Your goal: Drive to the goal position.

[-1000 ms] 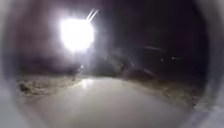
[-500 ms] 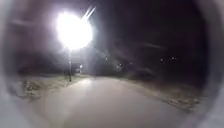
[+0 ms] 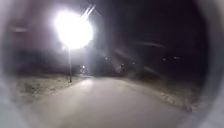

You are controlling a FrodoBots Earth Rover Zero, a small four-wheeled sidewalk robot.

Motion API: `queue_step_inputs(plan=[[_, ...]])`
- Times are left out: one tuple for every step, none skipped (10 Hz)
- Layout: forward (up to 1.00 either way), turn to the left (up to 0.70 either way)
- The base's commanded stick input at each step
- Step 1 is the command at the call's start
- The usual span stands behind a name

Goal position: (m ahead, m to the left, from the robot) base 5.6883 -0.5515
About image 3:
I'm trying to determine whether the grey asphalt path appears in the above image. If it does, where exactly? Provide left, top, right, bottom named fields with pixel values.
left=23, top=75, right=194, bottom=128

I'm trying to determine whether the street lamp pole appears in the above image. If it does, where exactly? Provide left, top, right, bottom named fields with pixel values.
left=53, top=9, right=95, bottom=84

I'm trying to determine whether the pale gravel verge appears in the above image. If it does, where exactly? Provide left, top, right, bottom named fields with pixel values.
left=116, top=77, right=204, bottom=113

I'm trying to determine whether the dry grass verge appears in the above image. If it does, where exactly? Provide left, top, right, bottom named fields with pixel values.
left=13, top=73, right=88, bottom=107

